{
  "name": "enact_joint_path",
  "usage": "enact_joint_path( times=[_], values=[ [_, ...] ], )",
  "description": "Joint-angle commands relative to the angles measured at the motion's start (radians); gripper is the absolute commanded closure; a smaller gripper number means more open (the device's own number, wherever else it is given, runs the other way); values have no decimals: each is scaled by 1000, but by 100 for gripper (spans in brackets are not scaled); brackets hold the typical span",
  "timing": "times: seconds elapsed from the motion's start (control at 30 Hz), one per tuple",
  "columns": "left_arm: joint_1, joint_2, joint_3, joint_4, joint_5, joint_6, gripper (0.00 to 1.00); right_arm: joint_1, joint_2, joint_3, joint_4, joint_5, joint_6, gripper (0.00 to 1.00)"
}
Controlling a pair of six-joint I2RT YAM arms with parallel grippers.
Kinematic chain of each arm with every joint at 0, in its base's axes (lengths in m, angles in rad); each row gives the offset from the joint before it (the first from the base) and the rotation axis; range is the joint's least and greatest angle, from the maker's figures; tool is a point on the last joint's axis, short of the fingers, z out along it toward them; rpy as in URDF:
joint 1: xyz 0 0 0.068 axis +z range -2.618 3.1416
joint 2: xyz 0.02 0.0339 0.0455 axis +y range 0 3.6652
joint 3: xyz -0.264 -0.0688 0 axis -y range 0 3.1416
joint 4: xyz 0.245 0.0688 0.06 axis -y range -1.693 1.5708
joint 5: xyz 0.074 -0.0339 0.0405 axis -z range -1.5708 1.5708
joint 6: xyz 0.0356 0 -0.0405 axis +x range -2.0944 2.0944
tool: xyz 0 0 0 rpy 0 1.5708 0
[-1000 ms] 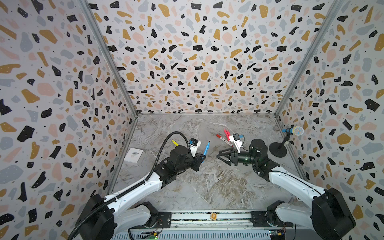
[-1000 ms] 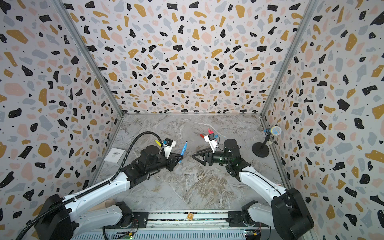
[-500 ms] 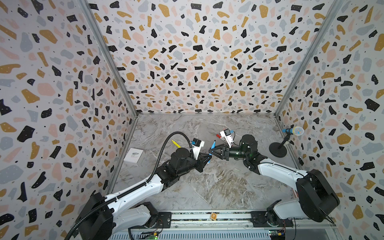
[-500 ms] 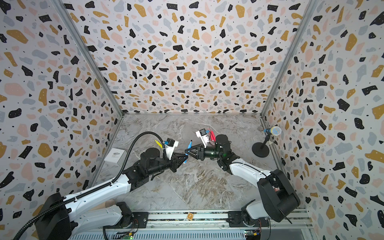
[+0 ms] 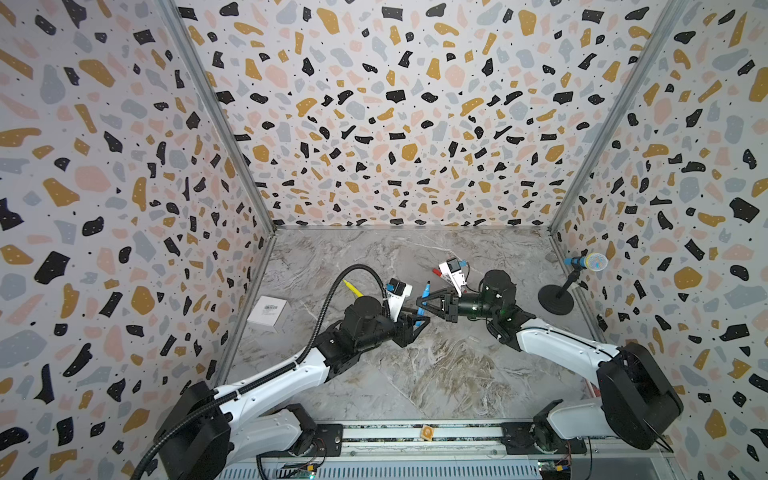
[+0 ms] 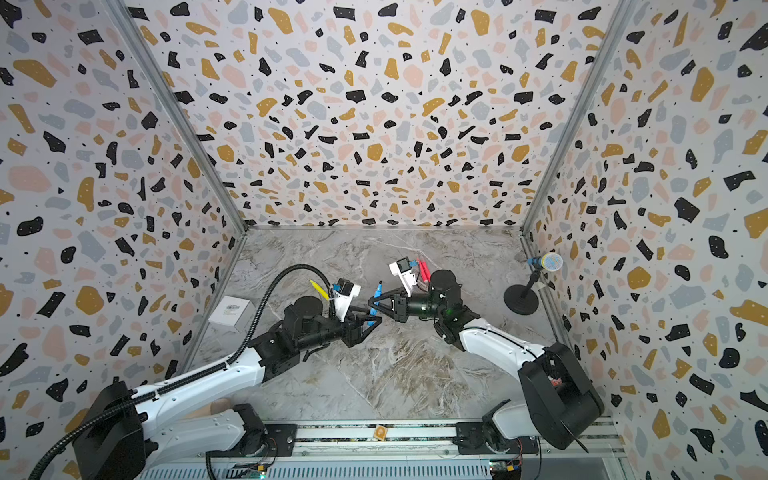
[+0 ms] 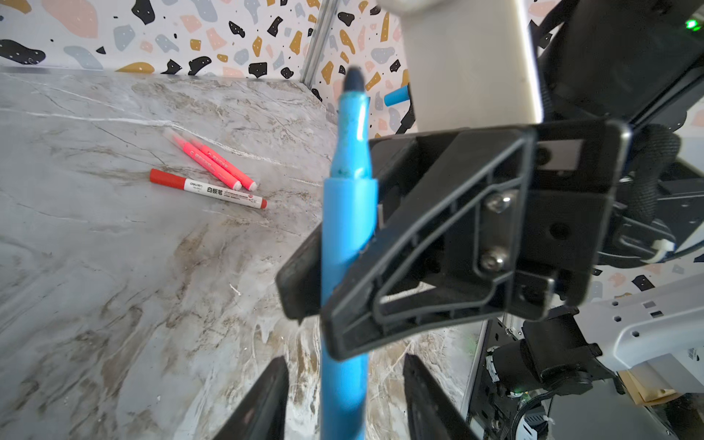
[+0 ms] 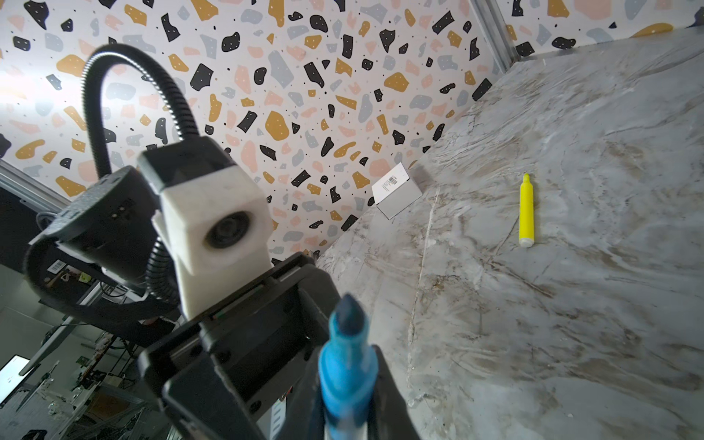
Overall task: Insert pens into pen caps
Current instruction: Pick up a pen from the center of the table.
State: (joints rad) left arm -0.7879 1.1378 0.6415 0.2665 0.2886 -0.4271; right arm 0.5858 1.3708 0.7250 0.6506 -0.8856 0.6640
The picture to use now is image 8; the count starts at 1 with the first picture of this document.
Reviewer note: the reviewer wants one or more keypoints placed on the yellow highlighter pen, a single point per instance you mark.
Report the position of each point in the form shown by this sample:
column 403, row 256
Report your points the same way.
column 527, row 213

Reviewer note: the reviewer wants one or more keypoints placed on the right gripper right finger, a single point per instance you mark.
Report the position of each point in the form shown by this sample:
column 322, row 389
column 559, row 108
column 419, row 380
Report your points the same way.
column 388, row 418

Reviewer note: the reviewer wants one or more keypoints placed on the white small box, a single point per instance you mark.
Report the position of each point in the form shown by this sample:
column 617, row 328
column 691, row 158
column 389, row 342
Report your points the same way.
column 395, row 191

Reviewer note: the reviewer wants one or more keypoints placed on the computer monitor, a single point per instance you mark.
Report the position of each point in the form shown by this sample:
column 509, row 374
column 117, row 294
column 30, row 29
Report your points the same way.
column 11, row 377

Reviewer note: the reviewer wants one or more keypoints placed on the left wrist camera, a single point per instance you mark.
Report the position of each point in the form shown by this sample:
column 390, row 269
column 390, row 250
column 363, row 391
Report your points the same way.
column 214, row 220

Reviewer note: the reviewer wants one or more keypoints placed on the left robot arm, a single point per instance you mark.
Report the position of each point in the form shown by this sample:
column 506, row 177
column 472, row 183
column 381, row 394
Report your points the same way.
column 111, row 226

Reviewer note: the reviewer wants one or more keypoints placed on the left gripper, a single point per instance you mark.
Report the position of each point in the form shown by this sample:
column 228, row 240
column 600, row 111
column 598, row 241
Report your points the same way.
column 219, row 373

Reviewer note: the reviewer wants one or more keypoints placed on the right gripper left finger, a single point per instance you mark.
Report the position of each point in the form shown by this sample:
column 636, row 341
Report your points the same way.
column 305, row 417

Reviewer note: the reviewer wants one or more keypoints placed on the blue highlighter pen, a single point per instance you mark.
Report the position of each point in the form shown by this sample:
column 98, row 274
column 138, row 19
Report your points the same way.
column 348, row 368

